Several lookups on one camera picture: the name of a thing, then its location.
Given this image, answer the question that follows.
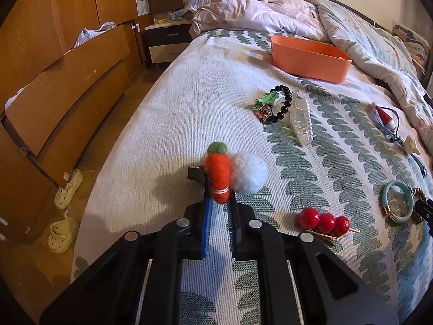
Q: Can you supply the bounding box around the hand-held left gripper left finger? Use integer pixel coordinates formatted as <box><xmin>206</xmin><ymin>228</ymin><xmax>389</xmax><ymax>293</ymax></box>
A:
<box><xmin>39</xmin><ymin>194</ymin><xmax>214</xmax><ymax>325</ymax></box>

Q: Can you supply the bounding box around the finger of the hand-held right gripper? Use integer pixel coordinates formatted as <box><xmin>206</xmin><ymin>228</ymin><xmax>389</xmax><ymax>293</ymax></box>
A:
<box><xmin>414</xmin><ymin>199</ymin><xmax>433</xmax><ymax>237</ymax></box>

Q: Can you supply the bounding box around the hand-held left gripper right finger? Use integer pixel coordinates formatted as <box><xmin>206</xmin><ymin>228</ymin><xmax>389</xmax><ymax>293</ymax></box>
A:
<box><xmin>226</xmin><ymin>194</ymin><xmax>400</xmax><ymax>325</ymax></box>

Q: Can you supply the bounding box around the brown spiral hair tie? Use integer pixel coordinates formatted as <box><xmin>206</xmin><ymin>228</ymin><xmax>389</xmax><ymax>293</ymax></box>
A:
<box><xmin>411</xmin><ymin>186</ymin><xmax>429</xmax><ymax>224</ymax></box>

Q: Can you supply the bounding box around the carrot pompom hair clip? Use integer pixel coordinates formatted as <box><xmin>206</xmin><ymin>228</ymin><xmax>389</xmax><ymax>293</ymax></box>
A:
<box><xmin>187</xmin><ymin>142</ymin><xmax>269</xmax><ymax>205</ymax></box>

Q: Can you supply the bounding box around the cream claw hair clip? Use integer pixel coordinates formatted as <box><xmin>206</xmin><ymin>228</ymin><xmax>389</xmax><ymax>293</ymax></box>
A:
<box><xmin>404</xmin><ymin>135</ymin><xmax>422</xmax><ymax>155</ymax></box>

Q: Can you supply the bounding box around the blue hair clip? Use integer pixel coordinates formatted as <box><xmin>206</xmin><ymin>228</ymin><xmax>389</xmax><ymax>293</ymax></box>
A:
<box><xmin>373</xmin><ymin>114</ymin><xmax>400</xmax><ymax>142</ymax></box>

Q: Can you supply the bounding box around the rhinestone hair clip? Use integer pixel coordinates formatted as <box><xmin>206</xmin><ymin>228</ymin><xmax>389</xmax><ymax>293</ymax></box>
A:
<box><xmin>254</xmin><ymin>105</ymin><xmax>275</xmax><ymax>126</ymax></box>

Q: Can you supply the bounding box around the green hair clip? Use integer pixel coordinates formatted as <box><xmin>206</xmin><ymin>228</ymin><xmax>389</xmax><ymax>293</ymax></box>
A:
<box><xmin>255</xmin><ymin>91</ymin><xmax>278</xmax><ymax>108</ymax></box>

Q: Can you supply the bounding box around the red ball hair clip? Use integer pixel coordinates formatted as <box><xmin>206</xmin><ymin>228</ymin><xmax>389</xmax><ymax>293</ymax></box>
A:
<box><xmin>297</xmin><ymin>207</ymin><xmax>360</xmax><ymax>245</ymax></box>

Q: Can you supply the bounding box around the santa hair clip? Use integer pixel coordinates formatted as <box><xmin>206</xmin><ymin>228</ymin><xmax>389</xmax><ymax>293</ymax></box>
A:
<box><xmin>370</xmin><ymin>102</ymin><xmax>397</xmax><ymax>132</ymax></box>

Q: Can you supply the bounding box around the clear plastic hair claw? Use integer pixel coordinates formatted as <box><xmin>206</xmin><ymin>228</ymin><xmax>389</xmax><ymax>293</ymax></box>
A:
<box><xmin>289</xmin><ymin>96</ymin><xmax>314</xmax><ymax>146</ymax></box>

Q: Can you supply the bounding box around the cream clog shoe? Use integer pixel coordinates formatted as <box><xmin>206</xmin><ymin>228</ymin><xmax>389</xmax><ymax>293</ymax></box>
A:
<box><xmin>48</xmin><ymin>217</ymin><xmax>80</xmax><ymax>254</ymax></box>
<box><xmin>54</xmin><ymin>168</ymin><xmax>84</xmax><ymax>210</ymax></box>

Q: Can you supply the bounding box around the printed pastel comforter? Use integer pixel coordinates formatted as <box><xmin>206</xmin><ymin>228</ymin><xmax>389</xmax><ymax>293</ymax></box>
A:
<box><xmin>300</xmin><ymin>0</ymin><xmax>433</xmax><ymax>137</ymax></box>

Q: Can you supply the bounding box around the printed pillow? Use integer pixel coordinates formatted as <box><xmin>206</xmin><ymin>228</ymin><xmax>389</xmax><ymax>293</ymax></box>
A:
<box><xmin>392</xmin><ymin>20</ymin><xmax>431</xmax><ymax>62</ymax></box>

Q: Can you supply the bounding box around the orange plastic basket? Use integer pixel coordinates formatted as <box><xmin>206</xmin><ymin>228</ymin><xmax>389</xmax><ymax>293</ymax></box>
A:
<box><xmin>270</xmin><ymin>35</ymin><xmax>353</xmax><ymax>84</ymax></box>

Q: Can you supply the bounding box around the bedside nightstand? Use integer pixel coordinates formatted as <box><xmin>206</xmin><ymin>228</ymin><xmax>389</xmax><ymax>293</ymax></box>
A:
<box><xmin>145</xmin><ymin>19</ymin><xmax>194</xmax><ymax>64</ymax></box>

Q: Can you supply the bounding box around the pink crumpled quilt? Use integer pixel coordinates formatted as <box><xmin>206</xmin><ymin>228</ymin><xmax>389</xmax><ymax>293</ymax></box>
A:
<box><xmin>189</xmin><ymin>0</ymin><xmax>326</xmax><ymax>42</ymax></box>

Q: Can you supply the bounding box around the white plastic bag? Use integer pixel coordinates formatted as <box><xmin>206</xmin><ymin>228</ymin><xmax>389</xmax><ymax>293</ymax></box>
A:
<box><xmin>73</xmin><ymin>22</ymin><xmax>117</xmax><ymax>48</ymax></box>

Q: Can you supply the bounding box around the wooden wardrobe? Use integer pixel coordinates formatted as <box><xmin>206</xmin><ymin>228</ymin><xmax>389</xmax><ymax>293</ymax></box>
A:
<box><xmin>0</xmin><ymin>0</ymin><xmax>187</xmax><ymax>245</ymax></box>

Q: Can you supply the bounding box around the teal bangle bracelet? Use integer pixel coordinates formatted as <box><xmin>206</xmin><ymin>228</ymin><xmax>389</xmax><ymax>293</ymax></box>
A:
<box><xmin>382</xmin><ymin>180</ymin><xmax>414</xmax><ymax>225</ymax></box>

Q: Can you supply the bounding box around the black bead bracelet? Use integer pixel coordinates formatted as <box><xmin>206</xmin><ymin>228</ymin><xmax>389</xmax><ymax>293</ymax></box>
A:
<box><xmin>267</xmin><ymin>85</ymin><xmax>293</xmax><ymax>124</ymax></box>

